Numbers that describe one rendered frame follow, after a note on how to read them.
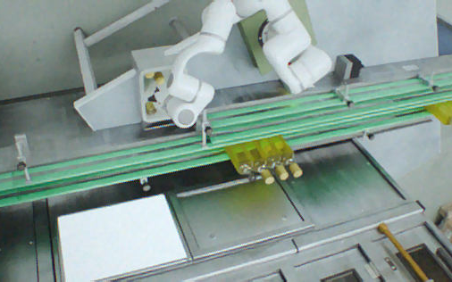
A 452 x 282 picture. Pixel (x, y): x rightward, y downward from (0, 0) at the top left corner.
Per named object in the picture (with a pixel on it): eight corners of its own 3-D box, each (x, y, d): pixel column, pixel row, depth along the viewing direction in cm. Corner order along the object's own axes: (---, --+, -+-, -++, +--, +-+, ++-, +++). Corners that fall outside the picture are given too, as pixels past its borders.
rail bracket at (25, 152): (20, 153, 163) (21, 193, 147) (10, 116, 153) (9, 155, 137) (34, 150, 165) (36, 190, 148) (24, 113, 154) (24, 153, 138)
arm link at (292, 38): (296, 8, 139) (255, 37, 140) (336, 70, 145) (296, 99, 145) (288, 10, 148) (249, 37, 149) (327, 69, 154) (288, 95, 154)
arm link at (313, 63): (314, 51, 159) (339, 72, 148) (284, 72, 160) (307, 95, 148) (305, 31, 153) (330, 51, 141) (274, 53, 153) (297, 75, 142)
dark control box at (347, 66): (333, 70, 199) (343, 79, 193) (336, 54, 194) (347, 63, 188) (348, 68, 201) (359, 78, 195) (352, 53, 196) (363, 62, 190)
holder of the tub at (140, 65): (139, 121, 179) (144, 133, 173) (134, 60, 162) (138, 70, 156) (181, 114, 184) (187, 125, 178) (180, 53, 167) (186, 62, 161)
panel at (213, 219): (54, 220, 163) (63, 296, 138) (53, 215, 161) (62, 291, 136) (275, 171, 190) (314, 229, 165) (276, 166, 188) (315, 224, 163)
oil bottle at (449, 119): (419, 104, 214) (458, 137, 194) (422, 95, 211) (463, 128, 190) (427, 103, 216) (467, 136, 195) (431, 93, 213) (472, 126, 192)
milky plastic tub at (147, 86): (138, 111, 175) (143, 123, 169) (134, 60, 161) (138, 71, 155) (181, 103, 180) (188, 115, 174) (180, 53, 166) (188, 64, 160)
